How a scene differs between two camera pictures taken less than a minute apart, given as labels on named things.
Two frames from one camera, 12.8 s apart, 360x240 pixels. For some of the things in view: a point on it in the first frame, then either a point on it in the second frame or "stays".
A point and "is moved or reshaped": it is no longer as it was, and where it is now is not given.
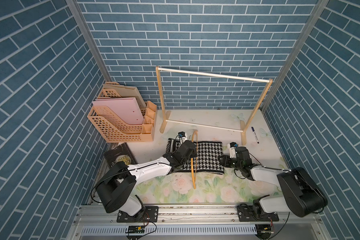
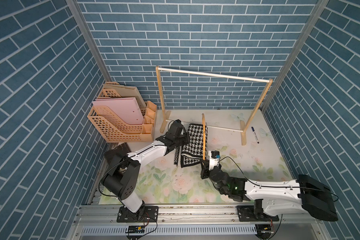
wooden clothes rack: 243,129 stays
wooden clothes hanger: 194,184 -> 203,136
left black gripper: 193,152 -> 186,137
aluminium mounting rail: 197,222 stays
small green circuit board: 136,229 stays
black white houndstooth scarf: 208,158 is moved or reshaped
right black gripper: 225,160 -> 205,169
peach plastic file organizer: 114,129 stays
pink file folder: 126,110 stays
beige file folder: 125,91 stays
